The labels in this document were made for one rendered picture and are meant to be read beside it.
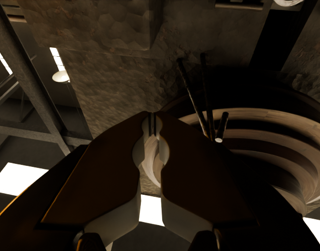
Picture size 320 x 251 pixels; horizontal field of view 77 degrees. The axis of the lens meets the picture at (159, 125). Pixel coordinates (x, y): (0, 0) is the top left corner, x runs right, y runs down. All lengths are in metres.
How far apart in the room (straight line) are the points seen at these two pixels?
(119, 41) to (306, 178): 0.42
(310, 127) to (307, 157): 0.07
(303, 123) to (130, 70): 0.39
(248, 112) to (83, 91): 0.47
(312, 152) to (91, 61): 0.52
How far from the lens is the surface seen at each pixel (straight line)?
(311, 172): 0.49
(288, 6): 0.44
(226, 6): 0.37
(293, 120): 0.41
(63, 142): 6.31
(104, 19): 0.31
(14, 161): 9.93
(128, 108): 0.63
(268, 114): 0.39
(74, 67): 0.61
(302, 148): 0.44
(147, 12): 0.29
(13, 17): 8.37
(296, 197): 0.46
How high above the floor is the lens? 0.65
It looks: 49 degrees up
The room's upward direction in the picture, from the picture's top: 180 degrees counter-clockwise
